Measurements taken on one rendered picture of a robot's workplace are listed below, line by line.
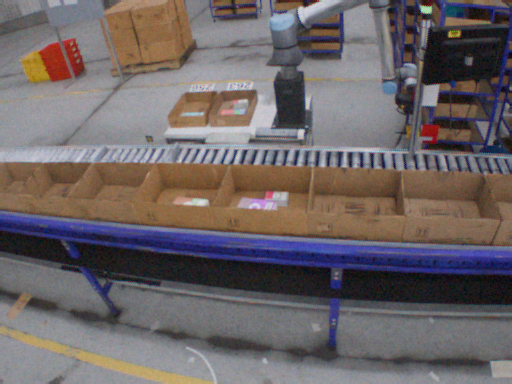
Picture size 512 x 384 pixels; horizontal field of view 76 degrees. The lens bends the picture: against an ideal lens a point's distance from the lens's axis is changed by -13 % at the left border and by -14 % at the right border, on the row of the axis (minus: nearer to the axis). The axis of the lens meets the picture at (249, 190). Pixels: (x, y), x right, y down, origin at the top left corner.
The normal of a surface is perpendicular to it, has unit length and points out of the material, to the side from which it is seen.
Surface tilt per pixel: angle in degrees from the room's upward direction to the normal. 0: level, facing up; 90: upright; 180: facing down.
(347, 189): 89
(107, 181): 89
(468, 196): 89
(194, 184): 89
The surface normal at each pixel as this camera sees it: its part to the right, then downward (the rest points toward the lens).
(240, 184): -0.21, 0.66
